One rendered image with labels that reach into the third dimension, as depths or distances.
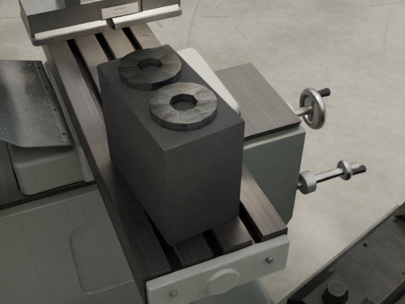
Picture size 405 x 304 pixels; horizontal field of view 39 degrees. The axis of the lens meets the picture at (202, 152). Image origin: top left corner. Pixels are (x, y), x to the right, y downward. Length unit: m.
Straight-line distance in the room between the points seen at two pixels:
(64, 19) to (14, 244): 0.49
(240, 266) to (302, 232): 1.26
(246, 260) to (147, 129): 0.25
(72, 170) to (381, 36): 2.36
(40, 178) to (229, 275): 0.50
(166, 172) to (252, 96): 0.74
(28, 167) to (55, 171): 0.06
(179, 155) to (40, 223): 0.60
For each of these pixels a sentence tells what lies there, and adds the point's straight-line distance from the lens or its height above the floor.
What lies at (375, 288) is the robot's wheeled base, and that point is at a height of 0.59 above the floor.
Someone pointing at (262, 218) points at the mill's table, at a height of 0.94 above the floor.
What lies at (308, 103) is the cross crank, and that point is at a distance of 1.58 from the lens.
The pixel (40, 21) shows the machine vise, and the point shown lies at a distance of 1.28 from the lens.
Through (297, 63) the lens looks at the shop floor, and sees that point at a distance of 2.94.
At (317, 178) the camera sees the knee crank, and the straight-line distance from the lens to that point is 1.53.
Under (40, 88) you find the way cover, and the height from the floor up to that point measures 0.87.
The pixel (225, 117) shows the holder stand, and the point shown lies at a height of 1.13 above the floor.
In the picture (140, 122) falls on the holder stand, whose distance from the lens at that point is 0.74.
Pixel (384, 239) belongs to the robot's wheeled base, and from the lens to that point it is 1.35.
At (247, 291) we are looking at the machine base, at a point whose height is 0.20.
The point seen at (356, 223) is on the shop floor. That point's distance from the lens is 2.17.
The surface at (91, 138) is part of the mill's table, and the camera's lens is 1.01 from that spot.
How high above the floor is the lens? 1.59
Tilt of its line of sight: 42 degrees down
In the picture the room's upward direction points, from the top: straight up
